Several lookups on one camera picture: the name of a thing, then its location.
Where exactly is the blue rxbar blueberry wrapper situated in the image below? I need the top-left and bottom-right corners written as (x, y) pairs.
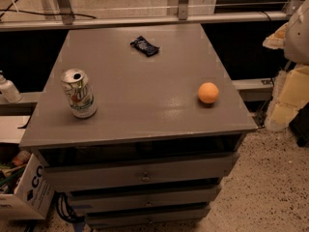
top-left (130, 36), bottom-right (159, 57)

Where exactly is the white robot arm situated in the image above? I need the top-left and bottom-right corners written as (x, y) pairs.
top-left (284, 0), bottom-right (309, 65)

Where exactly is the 7up soda can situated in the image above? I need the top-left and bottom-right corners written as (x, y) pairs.
top-left (61, 69), bottom-right (97, 119)

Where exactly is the grey drawer cabinet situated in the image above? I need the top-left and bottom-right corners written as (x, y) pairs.
top-left (21, 24), bottom-right (256, 228)

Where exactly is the orange fruit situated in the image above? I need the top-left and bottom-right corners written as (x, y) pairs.
top-left (198, 82), bottom-right (219, 103)

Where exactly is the white plastic bottle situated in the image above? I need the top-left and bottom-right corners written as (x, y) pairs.
top-left (0, 71), bottom-right (22, 103)

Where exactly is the white cardboard box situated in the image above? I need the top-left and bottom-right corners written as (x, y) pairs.
top-left (0, 155), bottom-right (54, 220)

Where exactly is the metal frame rail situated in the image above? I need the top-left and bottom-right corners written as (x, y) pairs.
top-left (0, 0), bottom-right (305, 31)

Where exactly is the black cable bundle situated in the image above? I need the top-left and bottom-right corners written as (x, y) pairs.
top-left (54, 191), bottom-right (86, 224)

